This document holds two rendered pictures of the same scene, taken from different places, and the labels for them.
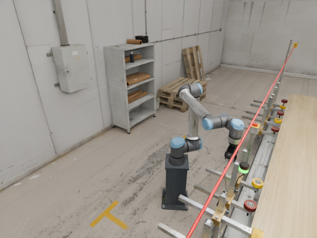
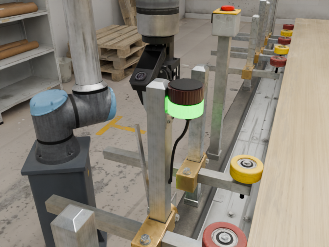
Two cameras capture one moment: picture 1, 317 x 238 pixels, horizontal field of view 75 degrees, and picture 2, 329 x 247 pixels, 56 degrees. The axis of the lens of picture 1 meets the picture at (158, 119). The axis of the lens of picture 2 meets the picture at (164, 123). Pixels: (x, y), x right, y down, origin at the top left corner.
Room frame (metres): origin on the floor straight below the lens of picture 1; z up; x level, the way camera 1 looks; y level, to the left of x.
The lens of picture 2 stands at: (0.62, -0.44, 1.35)
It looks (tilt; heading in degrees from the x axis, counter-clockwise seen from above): 28 degrees down; 349
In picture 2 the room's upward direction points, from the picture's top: straight up
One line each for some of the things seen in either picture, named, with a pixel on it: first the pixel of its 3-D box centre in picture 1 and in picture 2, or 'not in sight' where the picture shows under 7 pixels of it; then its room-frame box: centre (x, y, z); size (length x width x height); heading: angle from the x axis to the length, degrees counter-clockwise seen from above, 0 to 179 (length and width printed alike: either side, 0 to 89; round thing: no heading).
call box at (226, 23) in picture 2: (254, 129); (226, 23); (1.52, -0.81, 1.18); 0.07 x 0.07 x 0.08; 56
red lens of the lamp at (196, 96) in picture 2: (244, 165); (185, 90); (1.07, -0.57, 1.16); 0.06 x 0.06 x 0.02
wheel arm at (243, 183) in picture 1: (230, 178); (172, 168); (1.30, -0.60, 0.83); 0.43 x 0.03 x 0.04; 56
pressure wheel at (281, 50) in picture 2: (277, 123); (280, 56); (2.23, -1.46, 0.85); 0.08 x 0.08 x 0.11
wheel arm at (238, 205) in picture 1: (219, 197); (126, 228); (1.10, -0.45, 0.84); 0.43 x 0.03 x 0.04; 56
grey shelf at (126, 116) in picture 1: (133, 86); (1, 28); (3.87, 0.49, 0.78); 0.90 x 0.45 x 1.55; 146
